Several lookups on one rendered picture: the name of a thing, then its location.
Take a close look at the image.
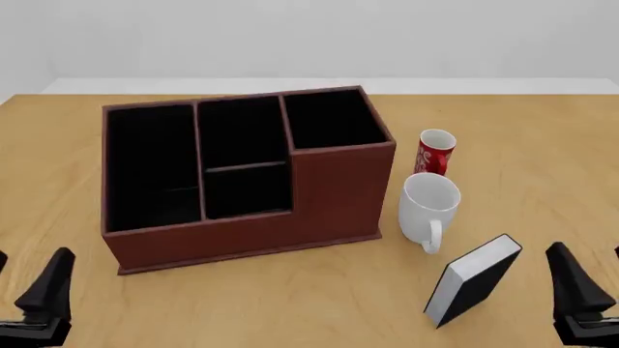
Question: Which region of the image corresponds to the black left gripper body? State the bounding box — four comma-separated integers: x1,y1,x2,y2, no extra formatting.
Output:
0,310,74,348

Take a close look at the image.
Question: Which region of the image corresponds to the black book with white pages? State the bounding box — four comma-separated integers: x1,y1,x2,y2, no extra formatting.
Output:
423,232,524,331

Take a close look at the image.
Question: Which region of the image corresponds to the white mug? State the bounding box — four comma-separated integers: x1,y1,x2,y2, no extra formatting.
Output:
398,171,462,255

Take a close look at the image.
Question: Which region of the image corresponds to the red patterned mug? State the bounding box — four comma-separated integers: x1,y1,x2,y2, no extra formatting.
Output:
412,128,457,178

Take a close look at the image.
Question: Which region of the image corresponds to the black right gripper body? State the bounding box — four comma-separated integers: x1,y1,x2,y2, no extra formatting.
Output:
552,307,619,348

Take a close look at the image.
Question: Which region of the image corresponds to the red-brown desk caddy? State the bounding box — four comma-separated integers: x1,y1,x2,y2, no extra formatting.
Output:
100,84,398,276

